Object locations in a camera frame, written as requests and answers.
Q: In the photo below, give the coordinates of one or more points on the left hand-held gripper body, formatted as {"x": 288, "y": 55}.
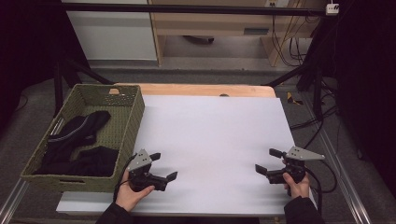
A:
{"x": 140, "y": 160}

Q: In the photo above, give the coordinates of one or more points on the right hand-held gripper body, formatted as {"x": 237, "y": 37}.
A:
{"x": 300, "y": 154}

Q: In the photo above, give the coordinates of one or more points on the green woven basket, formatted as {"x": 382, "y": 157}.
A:
{"x": 124, "y": 124}

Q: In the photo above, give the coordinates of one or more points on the dark navy knit vest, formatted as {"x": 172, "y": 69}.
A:
{"x": 93, "y": 161}

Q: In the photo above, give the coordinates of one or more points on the person's right hand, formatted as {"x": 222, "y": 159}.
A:
{"x": 297, "y": 189}

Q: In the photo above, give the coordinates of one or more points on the person's left hand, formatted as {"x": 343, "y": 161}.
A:
{"x": 130, "y": 197}

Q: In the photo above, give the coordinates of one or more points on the yellow black tape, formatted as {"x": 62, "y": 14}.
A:
{"x": 292, "y": 99}

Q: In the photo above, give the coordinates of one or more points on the black metal stand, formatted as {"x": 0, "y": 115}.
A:
{"x": 57, "y": 87}
{"x": 317, "y": 93}

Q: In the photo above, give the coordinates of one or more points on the wooden table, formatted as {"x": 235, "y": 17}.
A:
{"x": 186, "y": 89}

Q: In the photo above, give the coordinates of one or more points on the black curtain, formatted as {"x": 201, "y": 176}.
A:
{"x": 367, "y": 77}
{"x": 31, "y": 37}

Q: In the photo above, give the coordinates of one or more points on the white cabinet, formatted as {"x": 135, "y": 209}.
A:
{"x": 112, "y": 37}

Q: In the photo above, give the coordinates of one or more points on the light wooden desk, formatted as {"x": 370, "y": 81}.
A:
{"x": 202, "y": 25}

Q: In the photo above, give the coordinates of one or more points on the white power socket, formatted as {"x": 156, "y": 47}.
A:
{"x": 332, "y": 8}

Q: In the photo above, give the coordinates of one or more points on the black horizontal bar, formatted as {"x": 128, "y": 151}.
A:
{"x": 186, "y": 8}

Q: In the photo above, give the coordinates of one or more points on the metal floor rail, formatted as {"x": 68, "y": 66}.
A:
{"x": 342, "y": 174}
{"x": 12, "y": 202}

